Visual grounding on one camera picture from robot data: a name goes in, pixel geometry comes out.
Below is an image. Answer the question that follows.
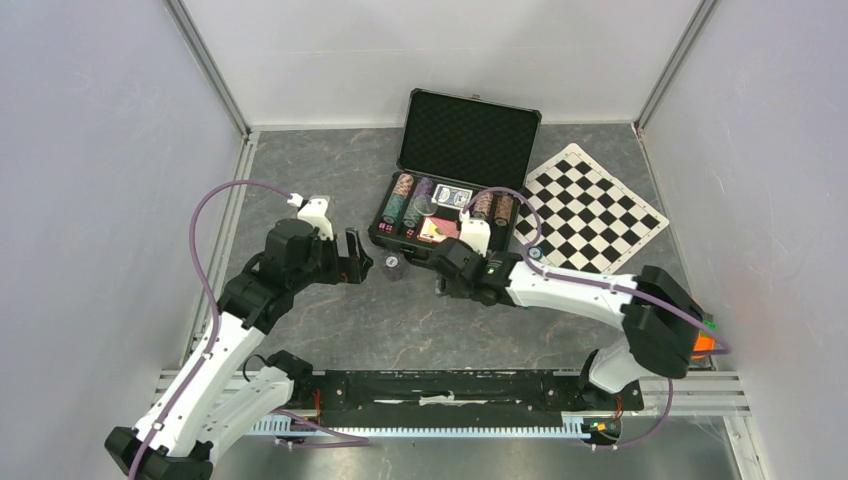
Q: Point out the teal poker chip stack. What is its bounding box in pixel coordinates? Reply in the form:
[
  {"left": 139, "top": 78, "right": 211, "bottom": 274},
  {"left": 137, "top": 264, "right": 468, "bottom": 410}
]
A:
[{"left": 381, "top": 193, "right": 406, "bottom": 225}]

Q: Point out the green yellow blue chip stack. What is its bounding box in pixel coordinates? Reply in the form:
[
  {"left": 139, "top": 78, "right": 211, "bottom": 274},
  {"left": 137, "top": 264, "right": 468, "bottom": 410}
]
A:
[{"left": 402, "top": 198, "right": 422, "bottom": 229}]

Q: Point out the orange blue poker chip stack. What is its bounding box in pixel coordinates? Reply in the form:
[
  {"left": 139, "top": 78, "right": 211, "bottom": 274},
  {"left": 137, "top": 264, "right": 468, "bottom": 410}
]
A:
[{"left": 470, "top": 192, "right": 494, "bottom": 222}]

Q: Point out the brown poker chip stack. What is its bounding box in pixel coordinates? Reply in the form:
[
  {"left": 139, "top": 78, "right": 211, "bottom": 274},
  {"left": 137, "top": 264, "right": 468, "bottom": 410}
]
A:
[{"left": 493, "top": 195, "right": 514, "bottom": 228}]

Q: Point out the pink poker chip stack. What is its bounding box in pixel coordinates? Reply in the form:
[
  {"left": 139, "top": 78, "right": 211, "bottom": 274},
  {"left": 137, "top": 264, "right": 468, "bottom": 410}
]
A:
[{"left": 392, "top": 173, "right": 415, "bottom": 197}]

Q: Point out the purple poker chip stack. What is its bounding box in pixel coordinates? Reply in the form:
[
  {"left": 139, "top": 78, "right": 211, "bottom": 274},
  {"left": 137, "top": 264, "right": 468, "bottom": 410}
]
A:
[{"left": 413, "top": 177, "right": 433, "bottom": 199}]

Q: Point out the black poker case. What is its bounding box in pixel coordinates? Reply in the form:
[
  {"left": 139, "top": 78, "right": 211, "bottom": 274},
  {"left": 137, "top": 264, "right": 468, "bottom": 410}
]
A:
[{"left": 368, "top": 88, "right": 542, "bottom": 266}]

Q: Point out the clear dealer button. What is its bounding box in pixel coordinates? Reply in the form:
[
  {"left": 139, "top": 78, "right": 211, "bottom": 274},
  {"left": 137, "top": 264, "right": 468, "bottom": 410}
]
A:
[{"left": 412, "top": 196, "right": 439, "bottom": 217}]

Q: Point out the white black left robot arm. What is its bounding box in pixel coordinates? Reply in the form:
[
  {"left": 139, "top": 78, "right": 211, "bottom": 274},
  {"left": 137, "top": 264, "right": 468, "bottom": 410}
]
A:
[{"left": 105, "top": 219, "right": 373, "bottom": 479}]

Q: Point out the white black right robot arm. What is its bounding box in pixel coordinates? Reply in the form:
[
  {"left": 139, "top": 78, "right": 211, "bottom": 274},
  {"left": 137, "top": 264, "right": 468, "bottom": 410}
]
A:
[{"left": 428, "top": 239, "right": 704, "bottom": 408}]

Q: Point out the red playing card deck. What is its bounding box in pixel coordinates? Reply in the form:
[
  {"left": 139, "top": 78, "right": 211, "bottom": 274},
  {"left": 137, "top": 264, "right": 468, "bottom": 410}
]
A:
[{"left": 417, "top": 217, "right": 460, "bottom": 244}]

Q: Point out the green 50 chip on chessboard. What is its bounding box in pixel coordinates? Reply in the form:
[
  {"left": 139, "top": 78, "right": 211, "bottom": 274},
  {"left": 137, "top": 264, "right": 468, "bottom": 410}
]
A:
[{"left": 527, "top": 246, "right": 544, "bottom": 260}]

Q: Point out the blue playing card deck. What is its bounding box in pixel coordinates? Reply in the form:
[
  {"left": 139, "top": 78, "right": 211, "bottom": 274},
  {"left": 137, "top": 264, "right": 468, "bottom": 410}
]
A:
[{"left": 432, "top": 184, "right": 474, "bottom": 210}]

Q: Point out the black white chessboard mat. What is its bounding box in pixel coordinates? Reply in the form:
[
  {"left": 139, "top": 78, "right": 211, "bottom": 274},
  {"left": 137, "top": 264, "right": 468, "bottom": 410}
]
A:
[{"left": 524, "top": 143, "right": 669, "bottom": 274}]

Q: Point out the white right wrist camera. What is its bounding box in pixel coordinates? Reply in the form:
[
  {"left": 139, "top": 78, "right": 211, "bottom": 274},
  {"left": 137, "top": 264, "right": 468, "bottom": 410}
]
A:
[{"left": 459, "top": 212, "right": 491, "bottom": 256}]

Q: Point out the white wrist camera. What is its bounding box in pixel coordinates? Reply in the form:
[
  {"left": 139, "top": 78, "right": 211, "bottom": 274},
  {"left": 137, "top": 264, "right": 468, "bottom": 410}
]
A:
[
  {"left": 287, "top": 193, "right": 334, "bottom": 240},
  {"left": 459, "top": 212, "right": 491, "bottom": 256}
]

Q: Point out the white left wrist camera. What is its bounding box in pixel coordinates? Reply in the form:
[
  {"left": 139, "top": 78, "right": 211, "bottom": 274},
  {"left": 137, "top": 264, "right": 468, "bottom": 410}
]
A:
[{"left": 287, "top": 193, "right": 334, "bottom": 240}]

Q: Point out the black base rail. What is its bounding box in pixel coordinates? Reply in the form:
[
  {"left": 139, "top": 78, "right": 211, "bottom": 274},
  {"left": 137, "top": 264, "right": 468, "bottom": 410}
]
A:
[{"left": 283, "top": 370, "right": 644, "bottom": 429}]

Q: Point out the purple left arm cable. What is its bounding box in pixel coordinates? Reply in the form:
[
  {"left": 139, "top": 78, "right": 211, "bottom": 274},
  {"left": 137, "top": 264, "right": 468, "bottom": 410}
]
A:
[{"left": 125, "top": 180, "right": 306, "bottom": 480}]

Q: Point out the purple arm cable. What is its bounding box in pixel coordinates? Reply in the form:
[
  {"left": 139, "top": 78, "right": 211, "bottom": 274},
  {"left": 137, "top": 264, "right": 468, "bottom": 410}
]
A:
[
  {"left": 125, "top": 180, "right": 306, "bottom": 480},
  {"left": 463, "top": 186, "right": 731, "bottom": 452}
]

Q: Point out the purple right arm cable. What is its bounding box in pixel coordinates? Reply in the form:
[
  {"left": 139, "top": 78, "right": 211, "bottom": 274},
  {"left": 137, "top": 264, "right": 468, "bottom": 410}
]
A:
[{"left": 463, "top": 186, "right": 731, "bottom": 452}]

